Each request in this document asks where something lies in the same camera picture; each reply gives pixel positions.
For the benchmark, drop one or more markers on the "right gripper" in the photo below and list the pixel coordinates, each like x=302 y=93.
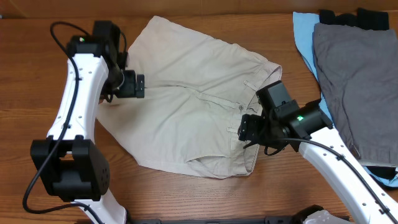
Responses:
x=249 y=131

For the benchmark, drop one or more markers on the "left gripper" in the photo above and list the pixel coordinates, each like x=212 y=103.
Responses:
x=129 y=90

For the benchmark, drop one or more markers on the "beige shorts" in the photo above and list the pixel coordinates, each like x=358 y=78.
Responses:
x=197 y=88

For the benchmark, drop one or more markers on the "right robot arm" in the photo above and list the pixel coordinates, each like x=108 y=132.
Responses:
x=309 y=132

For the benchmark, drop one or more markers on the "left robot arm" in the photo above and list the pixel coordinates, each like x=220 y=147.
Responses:
x=68 y=162

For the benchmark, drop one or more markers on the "grey shorts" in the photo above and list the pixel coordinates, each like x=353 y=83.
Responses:
x=360 y=87

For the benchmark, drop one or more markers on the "black garment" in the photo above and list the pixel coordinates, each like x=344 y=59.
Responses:
x=354 y=18

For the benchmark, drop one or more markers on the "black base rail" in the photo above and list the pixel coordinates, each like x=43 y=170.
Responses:
x=266 y=220

